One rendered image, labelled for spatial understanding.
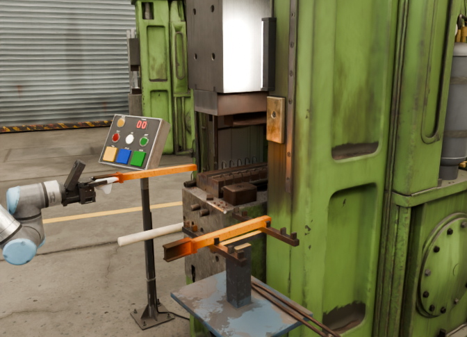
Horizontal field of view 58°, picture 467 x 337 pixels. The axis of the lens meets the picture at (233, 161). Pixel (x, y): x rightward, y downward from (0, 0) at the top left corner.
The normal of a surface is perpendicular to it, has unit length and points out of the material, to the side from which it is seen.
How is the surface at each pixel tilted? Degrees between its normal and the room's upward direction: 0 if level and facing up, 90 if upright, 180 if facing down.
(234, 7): 90
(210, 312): 0
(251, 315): 0
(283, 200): 90
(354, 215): 90
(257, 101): 90
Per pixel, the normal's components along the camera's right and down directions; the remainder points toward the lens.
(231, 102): 0.55, 0.20
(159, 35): 0.25, 0.22
